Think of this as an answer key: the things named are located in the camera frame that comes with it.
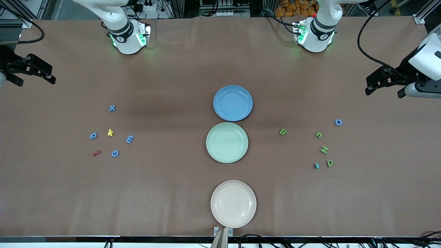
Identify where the beige plate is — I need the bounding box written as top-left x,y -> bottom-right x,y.
211,180 -> 257,228

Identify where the white power strip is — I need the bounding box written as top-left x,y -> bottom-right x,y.
136,0 -> 162,12

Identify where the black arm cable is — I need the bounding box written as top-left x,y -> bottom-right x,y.
357,0 -> 414,78
0,5 -> 45,44

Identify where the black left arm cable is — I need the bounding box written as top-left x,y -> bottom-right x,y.
357,0 -> 414,78

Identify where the black floor cable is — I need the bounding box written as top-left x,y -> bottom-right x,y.
238,234 -> 286,248
419,230 -> 441,247

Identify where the brown paper table cover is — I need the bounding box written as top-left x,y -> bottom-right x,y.
0,15 -> 441,238

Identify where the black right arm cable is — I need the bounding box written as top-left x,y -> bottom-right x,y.
0,5 -> 45,44

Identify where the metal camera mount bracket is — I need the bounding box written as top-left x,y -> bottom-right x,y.
214,226 -> 234,248

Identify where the green plate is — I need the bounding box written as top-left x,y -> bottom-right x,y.
206,122 -> 249,164

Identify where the aluminium table edge rail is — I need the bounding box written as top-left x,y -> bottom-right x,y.
0,236 -> 441,248

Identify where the orange fruit pile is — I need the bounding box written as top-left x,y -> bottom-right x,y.
275,0 -> 317,18

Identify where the aluminium frame post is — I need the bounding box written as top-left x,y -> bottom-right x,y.
0,0 -> 52,29
413,0 -> 441,24

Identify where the blue plate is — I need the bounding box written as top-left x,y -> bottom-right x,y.
213,85 -> 254,122

